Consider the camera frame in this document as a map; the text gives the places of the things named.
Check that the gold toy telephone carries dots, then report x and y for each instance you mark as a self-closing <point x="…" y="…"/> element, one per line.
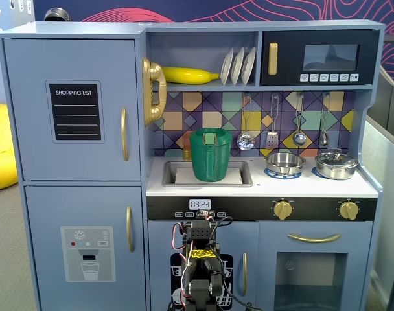
<point x="155" y="71"/>

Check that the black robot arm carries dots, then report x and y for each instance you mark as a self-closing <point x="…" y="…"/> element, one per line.
<point x="200" y="285"/>

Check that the black toy microwave door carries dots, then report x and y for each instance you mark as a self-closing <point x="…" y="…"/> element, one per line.
<point x="291" y="42"/>

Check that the yellow toy banana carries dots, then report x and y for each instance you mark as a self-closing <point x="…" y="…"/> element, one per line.
<point x="187" y="75"/>

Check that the steel pot with lid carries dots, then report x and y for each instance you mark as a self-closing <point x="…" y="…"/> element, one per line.
<point x="336" y="169"/>

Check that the steel slotted spatula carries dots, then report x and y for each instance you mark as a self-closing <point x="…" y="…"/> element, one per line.
<point x="272" y="141"/>

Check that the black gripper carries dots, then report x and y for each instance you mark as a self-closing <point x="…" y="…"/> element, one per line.
<point x="206" y="216"/>

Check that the gold stove knob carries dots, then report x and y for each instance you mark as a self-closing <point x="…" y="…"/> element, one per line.
<point x="282" y="210"/>
<point x="348" y="210"/>

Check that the small bare camera board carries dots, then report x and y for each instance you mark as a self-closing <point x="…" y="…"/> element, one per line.
<point x="206" y="214"/>

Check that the blue ice dispenser cabinet door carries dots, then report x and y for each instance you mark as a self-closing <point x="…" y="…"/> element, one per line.
<point x="41" y="226"/>

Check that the blue shopping list cabinet door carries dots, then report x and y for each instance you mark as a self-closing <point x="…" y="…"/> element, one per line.
<point x="31" y="97"/>

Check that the blue dishwasher door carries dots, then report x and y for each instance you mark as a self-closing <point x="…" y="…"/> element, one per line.
<point x="249" y="233"/>

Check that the yellow bean bag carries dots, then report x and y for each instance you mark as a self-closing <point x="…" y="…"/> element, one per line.
<point x="1" y="155"/>

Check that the open steel pan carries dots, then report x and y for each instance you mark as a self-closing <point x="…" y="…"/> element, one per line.
<point x="284" y="162"/>

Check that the blue oven door with window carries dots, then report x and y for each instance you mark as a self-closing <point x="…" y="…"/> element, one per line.
<point x="268" y="259"/>

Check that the black round dome object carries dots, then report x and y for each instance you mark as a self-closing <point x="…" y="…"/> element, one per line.
<point x="56" y="14"/>

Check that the blue toy kitchen body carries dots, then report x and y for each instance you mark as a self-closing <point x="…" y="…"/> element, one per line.
<point x="87" y="29"/>

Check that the steel slotted skimmer spoon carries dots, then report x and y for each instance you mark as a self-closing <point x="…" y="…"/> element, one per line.
<point x="246" y="142"/>

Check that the white toy plate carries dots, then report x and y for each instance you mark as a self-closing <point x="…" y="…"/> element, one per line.
<point x="226" y="66"/>
<point x="237" y="66"/>
<point x="249" y="64"/>

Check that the steel ladle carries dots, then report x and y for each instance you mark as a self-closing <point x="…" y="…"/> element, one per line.
<point x="299" y="139"/>

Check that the grey toy sink basin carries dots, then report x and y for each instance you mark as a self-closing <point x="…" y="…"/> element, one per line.
<point x="246" y="171"/>

